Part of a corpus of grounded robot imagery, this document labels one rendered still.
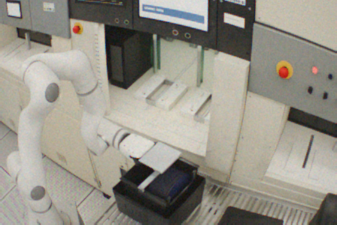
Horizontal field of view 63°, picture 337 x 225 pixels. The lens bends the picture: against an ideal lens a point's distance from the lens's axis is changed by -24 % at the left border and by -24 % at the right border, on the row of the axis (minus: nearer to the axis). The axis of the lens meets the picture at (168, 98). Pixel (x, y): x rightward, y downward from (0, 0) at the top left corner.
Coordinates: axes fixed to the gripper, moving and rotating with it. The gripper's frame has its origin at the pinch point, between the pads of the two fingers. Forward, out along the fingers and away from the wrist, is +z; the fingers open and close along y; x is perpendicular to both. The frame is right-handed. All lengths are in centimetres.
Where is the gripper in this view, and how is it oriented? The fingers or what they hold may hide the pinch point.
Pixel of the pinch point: (159, 159)
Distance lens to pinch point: 124.1
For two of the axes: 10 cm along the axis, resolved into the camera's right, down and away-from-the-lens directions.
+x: 0.0, -8.0, -6.0
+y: -5.7, 4.9, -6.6
